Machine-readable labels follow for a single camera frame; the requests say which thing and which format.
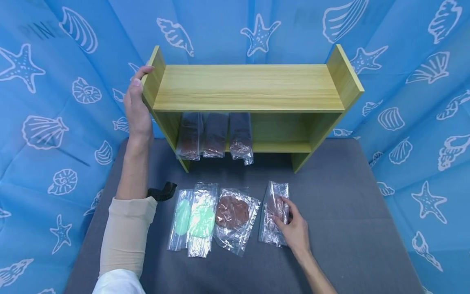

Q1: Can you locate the light wooden desktop shelf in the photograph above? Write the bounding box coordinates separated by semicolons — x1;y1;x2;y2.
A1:
141;44;365;174

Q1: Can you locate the green cookie clear packet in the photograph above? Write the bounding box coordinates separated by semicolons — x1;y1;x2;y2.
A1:
166;189;195;252
187;182;219;258

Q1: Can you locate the brown cookie clear packet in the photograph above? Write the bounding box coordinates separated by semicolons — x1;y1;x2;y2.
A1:
213;187;262;257
176;113;205;161
258;180;291;247
228;113;255;166
202;113;229;158

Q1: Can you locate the person's right forearm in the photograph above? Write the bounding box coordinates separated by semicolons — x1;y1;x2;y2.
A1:
298;247;339;294

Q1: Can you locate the person's left hand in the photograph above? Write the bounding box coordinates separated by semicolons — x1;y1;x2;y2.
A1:
123;65;155;140

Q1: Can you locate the person's left forearm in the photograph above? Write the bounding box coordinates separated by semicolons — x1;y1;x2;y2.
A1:
92;135;158;294

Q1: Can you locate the black wrist band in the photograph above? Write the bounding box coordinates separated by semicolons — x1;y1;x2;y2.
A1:
147;181;178;202

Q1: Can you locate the person's right hand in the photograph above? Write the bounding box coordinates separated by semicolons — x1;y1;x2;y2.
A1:
272;197;312;257

